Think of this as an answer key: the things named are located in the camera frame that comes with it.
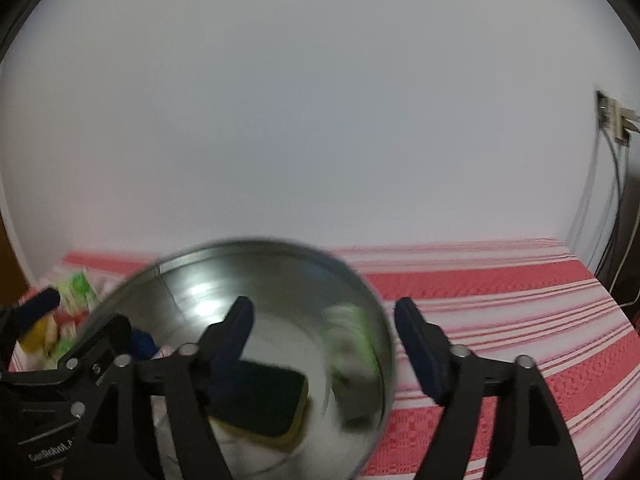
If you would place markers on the green and white packet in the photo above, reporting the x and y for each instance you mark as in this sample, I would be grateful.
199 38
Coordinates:
350 350

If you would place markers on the wooden door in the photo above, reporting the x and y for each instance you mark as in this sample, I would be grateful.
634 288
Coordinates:
6 270

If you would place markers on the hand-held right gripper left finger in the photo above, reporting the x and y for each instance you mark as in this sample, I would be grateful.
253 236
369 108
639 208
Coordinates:
235 335

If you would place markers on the red striped bed sheet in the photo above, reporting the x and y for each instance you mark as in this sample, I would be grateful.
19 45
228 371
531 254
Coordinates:
500 285

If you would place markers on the steel bowl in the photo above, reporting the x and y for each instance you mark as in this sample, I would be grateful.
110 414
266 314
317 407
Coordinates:
280 285

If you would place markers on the green and yellow sponge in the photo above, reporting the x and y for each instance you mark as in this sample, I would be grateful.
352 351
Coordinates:
265 400

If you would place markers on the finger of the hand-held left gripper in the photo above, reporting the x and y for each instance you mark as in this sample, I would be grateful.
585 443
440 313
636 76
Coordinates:
40 305
107 335

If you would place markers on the wall socket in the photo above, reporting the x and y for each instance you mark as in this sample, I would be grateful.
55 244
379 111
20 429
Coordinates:
612 115

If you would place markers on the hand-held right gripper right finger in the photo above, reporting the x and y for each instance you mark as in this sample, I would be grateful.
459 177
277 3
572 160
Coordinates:
415 355

